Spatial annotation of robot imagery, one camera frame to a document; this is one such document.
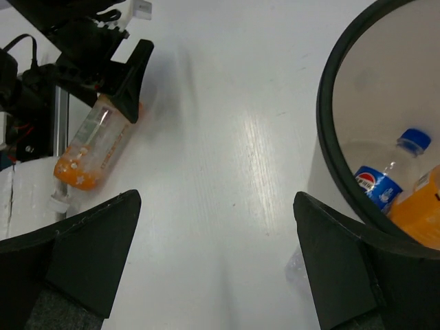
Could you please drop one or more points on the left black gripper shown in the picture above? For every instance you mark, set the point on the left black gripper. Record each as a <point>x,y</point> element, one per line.
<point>87,46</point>

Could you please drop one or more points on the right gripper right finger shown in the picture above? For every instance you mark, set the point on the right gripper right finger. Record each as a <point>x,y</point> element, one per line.
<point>363,278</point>

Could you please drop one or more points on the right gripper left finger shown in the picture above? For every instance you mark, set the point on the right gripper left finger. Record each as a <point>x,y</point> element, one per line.
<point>66,275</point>

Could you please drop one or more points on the long orange bottle white cap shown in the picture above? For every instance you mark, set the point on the long orange bottle white cap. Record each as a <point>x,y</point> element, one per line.
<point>91,155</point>

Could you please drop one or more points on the short orange juice bottle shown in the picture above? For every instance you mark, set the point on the short orange juice bottle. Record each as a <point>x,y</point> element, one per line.
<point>416,211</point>

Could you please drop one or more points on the Pepsi bottle blue label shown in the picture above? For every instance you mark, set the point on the Pepsi bottle blue label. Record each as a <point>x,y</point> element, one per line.
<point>392,168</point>

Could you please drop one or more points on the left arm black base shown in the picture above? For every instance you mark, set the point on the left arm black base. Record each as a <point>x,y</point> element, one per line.
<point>28,100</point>

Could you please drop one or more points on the white bin with black rim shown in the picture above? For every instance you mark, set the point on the white bin with black rim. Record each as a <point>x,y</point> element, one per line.
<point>381,78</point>

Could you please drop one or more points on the silver tape patch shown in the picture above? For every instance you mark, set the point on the silver tape patch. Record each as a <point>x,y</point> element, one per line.
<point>31,197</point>

